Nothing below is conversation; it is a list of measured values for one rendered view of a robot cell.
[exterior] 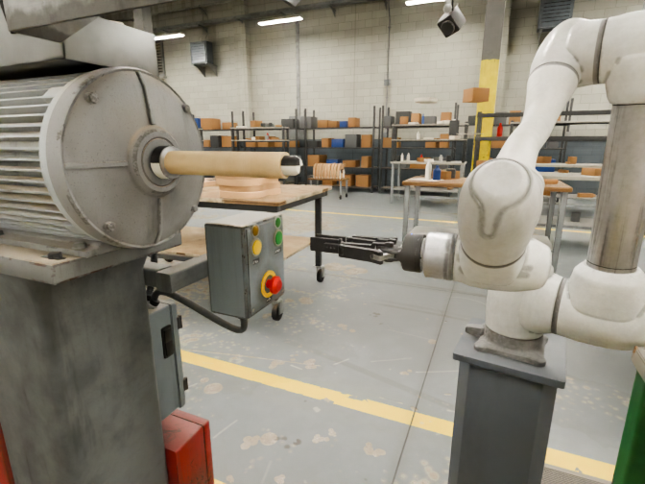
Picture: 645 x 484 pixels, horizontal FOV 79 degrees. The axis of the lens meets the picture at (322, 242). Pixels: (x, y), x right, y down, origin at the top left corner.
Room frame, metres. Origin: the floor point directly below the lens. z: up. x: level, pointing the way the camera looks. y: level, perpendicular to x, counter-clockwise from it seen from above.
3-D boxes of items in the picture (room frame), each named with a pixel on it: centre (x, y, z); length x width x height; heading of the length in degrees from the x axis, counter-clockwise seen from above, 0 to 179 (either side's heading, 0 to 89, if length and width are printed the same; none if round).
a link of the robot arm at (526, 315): (1.03, -0.57, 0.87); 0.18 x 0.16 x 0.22; 51
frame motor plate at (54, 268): (0.67, 0.48, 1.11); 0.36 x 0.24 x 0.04; 66
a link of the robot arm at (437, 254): (0.72, -0.22, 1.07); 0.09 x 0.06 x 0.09; 156
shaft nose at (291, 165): (0.48, 0.04, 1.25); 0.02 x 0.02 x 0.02; 66
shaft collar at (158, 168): (0.56, 0.22, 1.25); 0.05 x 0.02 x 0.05; 156
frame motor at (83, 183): (0.65, 0.41, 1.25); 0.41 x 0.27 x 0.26; 66
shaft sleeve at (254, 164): (0.52, 0.13, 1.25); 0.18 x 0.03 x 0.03; 66
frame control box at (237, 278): (0.84, 0.24, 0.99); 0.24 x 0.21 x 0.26; 66
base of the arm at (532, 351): (1.05, -0.54, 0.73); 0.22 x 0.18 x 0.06; 59
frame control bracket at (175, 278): (0.78, 0.26, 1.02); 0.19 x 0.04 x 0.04; 156
